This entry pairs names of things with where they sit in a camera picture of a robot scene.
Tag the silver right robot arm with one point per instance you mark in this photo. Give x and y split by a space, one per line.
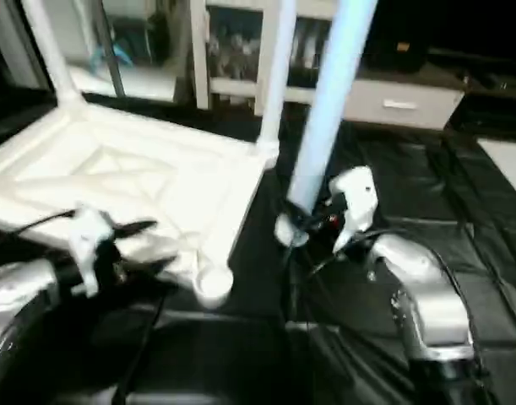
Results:
426 304

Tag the white plastic table leg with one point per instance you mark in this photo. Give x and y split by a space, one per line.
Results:
276 76
51 51
329 101

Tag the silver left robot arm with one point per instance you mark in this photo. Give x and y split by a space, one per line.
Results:
17 295

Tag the black table mat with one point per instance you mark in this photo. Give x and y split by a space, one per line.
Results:
241 354

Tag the white glass door cabinet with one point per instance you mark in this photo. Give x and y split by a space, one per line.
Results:
241 51

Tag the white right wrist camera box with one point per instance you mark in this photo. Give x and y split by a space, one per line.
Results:
355 198

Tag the white plastic table top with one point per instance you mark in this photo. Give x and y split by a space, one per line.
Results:
131 177

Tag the dark TV stand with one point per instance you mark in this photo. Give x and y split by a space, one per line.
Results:
490 97

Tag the white drawer unit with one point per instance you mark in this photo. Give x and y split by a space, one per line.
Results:
401 103

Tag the blue plastic stool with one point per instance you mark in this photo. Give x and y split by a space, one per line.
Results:
105 57

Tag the black speaker box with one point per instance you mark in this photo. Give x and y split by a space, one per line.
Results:
397 46

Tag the white flat board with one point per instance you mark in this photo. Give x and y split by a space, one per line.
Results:
507 169

